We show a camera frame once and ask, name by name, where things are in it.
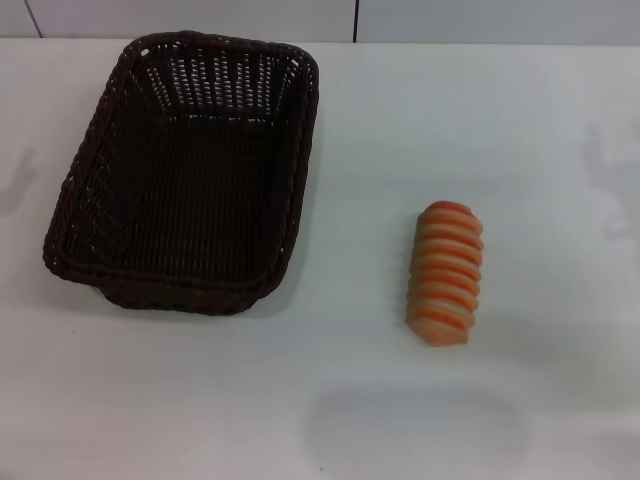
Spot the dark brown woven basket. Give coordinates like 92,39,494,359
41,30,321,318

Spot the orange striped bread loaf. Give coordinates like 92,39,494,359
404,199,485,347

